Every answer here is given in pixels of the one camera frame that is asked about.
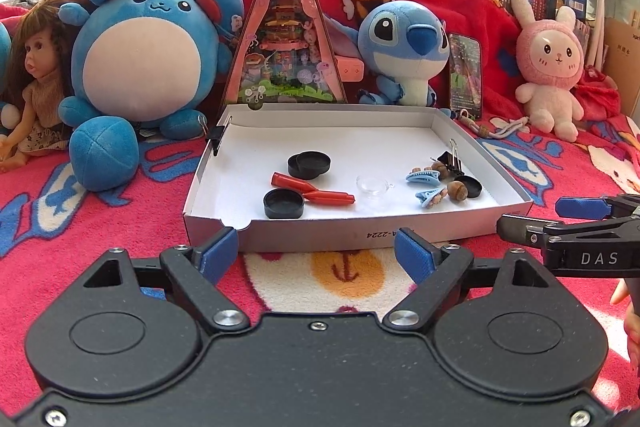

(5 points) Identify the blue cat plush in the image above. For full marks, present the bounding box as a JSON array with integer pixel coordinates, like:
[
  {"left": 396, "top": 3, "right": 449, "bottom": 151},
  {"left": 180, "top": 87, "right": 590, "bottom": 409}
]
[{"left": 0, "top": 23, "right": 22, "bottom": 132}]

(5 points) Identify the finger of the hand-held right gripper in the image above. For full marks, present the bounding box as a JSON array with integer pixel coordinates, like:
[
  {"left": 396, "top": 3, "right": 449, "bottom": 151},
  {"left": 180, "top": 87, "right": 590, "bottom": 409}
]
[
  {"left": 496, "top": 213, "right": 551, "bottom": 248},
  {"left": 555, "top": 194, "right": 640, "bottom": 219}
]

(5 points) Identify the brown cardboard box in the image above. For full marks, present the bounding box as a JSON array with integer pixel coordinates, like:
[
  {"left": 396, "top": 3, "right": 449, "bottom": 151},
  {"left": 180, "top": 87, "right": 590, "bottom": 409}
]
[{"left": 602, "top": 0, "right": 640, "bottom": 72}]

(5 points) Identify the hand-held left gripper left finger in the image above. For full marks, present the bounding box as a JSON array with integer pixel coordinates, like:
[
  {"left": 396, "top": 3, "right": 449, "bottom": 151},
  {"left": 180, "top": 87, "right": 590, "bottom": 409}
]
[{"left": 82, "top": 227, "right": 251, "bottom": 334}]

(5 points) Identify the red crayon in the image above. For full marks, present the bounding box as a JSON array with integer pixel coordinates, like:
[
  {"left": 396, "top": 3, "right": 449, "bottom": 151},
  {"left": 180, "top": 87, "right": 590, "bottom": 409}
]
[
  {"left": 270, "top": 172, "right": 316, "bottom": 194},
  {"left": 302, "top": 188, "right": 356, "bottom": 206}
]

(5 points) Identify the beige lanyard cord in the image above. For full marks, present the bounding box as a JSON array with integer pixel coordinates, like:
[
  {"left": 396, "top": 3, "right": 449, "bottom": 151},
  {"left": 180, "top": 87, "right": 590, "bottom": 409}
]
[{"left": 457, "top": 109, "right": 531, "bottom": 140}]

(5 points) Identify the person's right hand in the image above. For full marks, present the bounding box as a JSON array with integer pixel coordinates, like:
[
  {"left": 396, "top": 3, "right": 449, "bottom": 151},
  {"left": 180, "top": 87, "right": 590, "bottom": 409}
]
[{"left": 611, "top": 278, "right": 640, "bottom": 360}]

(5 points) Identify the small black binder clip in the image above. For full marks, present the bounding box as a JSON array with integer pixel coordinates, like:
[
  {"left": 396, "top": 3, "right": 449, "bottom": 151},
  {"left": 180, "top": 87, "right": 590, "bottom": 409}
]
[{"left": 200, "top": 114, "right": 233, "bottom": 156}]

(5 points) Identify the triangular pink toy house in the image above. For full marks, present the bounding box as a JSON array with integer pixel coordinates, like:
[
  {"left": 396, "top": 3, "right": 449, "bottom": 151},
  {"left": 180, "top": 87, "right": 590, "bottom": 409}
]
[{"left": 221, "top": 0, "right": 349, "bottom": 108}]

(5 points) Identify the white cardboard box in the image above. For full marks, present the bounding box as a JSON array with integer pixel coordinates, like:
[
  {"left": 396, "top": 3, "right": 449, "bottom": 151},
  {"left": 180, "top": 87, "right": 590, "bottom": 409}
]
[{"left": 182, "top": 103, "right": 535, "bottom": 254}]

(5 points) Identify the small pink box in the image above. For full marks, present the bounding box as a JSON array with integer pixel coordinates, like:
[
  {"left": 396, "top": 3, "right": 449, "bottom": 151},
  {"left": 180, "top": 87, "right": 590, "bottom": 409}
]
[{"left": 334, "top": 55, "right": 366, "bottom": 82}]

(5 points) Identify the blue alien plush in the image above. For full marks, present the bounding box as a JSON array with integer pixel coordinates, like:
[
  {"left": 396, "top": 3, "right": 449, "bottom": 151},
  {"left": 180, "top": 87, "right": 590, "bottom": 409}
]
[{"left": 325, "top": 2, "right": 451, "bottom": 108}]

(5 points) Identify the pink bunny plush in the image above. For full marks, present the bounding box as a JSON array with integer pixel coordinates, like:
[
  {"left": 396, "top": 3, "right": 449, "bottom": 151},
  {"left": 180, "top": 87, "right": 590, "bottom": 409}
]
[{"left": 510, "top": 0, "right": 586, "bottom": 142}]

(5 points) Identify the clear plastic half sphere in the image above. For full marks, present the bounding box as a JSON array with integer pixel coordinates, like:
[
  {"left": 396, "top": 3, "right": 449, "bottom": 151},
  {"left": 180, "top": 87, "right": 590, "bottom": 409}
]
[{"left": 356, "top": 175, "right": 396, "bottom": 198}]

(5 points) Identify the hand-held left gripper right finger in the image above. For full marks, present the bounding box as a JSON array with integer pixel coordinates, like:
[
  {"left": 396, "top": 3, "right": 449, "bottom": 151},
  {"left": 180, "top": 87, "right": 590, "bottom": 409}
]
[{"left": 382, "top": 228, "right": 551, "bottom": 333}]

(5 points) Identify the smartphone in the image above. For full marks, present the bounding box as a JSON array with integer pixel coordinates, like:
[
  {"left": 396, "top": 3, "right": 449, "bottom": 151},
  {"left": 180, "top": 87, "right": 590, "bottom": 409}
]
[{"left": 446, "top": 32, "right": 485, "bottom": 120}]

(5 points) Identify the white pipe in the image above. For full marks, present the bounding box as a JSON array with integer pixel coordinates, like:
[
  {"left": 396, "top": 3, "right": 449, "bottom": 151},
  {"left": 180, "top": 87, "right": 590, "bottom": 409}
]
[{"left": 585, "top": 0, "right": 613, "bottom": 68}]

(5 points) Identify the large black binder clip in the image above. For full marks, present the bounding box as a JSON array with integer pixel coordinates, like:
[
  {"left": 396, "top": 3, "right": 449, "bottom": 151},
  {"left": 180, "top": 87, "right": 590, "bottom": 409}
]
[{"left": 430, "top": 138, "right": 463, "bottom": 180}]

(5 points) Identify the brown-haired doll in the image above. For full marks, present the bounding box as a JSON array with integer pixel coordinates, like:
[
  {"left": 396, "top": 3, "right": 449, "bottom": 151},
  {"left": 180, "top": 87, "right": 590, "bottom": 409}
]
[{"left": 0, "top": 4, "right": 76, "bottom": 172}]

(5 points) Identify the round blue mouse plush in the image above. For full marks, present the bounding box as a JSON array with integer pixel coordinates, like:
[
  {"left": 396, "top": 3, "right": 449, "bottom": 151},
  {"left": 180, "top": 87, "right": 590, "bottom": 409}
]
[{"left": 57, "top": 0, "right": 246, "bottom": 192}]

